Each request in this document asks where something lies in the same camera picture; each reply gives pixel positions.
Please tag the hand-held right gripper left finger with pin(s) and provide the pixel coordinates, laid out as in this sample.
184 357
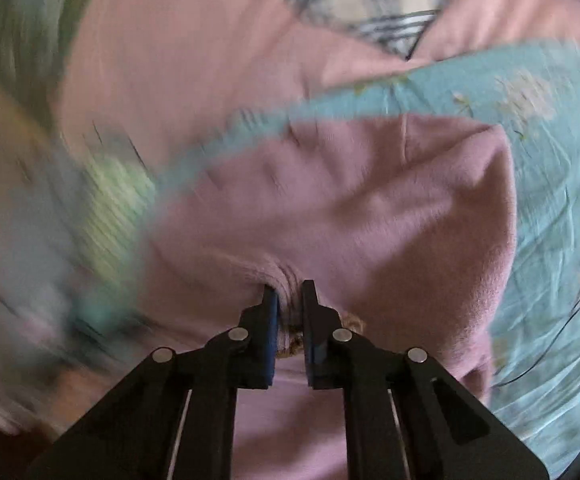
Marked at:
271 332

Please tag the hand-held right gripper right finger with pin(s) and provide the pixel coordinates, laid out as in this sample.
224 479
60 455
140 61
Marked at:
311 340

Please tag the mauve pink sweater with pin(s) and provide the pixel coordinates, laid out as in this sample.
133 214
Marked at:
349 210

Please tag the grey pillow with lettering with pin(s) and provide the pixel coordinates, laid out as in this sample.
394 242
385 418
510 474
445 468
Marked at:
30 230

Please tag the teal floral blanket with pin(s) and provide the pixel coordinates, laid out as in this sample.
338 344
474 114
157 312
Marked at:
549 185

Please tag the pink quilt with plaid hearts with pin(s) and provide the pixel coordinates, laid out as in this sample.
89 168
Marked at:
195 40

